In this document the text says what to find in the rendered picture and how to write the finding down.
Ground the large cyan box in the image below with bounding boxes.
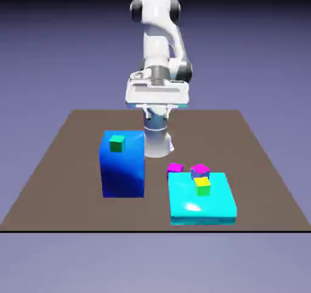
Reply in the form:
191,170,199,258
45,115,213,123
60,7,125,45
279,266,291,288
168,171,238,226

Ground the small yellow cube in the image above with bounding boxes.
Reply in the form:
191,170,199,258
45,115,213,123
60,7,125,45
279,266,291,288
193,176,212,197

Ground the small magenta cube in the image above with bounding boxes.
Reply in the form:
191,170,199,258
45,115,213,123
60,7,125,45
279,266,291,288
166,162,185,175
190,163,211,180

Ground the small green cube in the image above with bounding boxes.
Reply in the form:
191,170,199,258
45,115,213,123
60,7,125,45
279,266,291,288
109,134,126,153

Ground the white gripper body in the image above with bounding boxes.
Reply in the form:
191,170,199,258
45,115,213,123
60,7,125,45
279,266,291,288
125,78,190,109

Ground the large blue box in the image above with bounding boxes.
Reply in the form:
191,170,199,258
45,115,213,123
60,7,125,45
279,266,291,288
98,129,146,199

